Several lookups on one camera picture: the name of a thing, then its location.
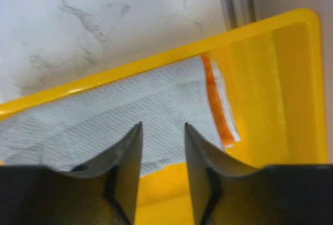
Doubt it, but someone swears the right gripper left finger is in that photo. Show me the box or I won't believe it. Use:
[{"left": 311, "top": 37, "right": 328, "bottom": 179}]
[{"left": 62, "top": 121, "right": 144, "bottom": 225}]

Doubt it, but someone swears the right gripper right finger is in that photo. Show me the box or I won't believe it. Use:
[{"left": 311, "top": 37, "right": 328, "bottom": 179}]
[{"left": 184, "top": 122, "right": 261, "bottom": 225}]

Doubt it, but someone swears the cream orange-dotted towel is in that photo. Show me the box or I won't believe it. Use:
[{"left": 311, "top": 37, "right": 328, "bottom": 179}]
[{"left": 201, "top": 55, "right": 241, "bottom": 149}]

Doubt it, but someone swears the grey towel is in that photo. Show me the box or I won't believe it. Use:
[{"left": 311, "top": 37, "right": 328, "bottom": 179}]
[{"left": 1, "top": 56, "right": 222, "bottom": 176}]

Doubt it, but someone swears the yellow plastic bin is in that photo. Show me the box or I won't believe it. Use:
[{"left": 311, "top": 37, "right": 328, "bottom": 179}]
[{"left": 0, "top": 8, "right": 328, "bottom": 225}]

